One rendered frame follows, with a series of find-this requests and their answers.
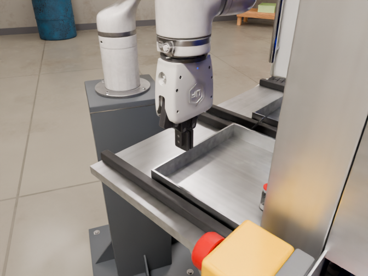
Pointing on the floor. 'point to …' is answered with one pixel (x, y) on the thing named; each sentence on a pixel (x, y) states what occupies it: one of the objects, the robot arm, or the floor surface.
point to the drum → (55, 19)
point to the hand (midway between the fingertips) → (184, 138)
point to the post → (318, 122)
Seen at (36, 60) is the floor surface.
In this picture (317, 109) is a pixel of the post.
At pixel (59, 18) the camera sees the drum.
